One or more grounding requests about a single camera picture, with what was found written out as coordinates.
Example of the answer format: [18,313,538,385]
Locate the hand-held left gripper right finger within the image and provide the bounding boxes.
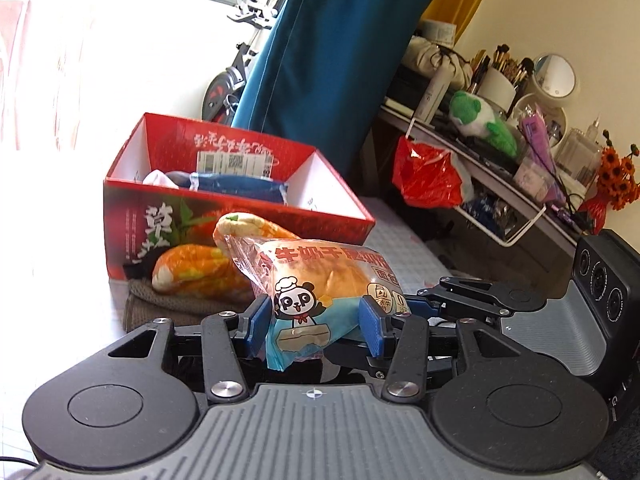
[359,295,526,403]

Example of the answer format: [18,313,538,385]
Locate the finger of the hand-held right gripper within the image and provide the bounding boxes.
[326,336,392,378]
[407,276,547,321]

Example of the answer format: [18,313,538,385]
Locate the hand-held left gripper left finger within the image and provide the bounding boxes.
[105,296,273,405]

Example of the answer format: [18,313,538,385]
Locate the bread packet with panda print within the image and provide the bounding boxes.
[225,234,408,372]

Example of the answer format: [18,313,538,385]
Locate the brown knitted cloth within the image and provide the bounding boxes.
[122,277,261,333]

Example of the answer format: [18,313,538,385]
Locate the blue soft packet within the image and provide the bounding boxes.
[165,170,290,206]

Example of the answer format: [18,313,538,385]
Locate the red cardboard box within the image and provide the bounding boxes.
[102,112,376,281]

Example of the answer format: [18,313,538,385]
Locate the blue patterned bag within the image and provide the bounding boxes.
[462,195,521,241]

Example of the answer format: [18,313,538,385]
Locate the dark desk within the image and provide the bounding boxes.
[375,95,586,256]

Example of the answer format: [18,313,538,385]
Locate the red vase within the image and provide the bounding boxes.
[580,195,608,236]

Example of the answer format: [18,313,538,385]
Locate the red plastic bag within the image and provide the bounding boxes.
[391,136,473,209]

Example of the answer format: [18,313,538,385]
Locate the orange artificial flowers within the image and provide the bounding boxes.
[595,130,640,211]

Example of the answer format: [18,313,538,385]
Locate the clear plastic container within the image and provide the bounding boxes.
[552,127,601,186]

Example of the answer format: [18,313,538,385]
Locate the purple packet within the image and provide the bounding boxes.
[517,112,566,206]

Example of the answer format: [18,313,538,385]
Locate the green plush toy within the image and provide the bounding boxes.
[448,90,521,157]

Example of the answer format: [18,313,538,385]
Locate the white bottle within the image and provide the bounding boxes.
[415,66,451,123]

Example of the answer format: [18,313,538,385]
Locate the white brush holder cup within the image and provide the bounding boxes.
[467,44,538,117]

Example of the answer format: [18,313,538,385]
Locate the round white mirror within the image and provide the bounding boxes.
[505,53,578,136]

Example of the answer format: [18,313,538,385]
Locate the black exercise bike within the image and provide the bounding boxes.
[200,0,281,126]

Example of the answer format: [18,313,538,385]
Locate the beige cloth bag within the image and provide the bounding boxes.
[402,19,473,88]

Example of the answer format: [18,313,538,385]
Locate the blue curtain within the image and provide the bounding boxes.
[230,0,461,153]

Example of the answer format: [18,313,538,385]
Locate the pink printed curtain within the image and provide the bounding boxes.
[0,0,96,153]

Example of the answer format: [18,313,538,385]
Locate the white wire rack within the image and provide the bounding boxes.
[407,120,547,247]

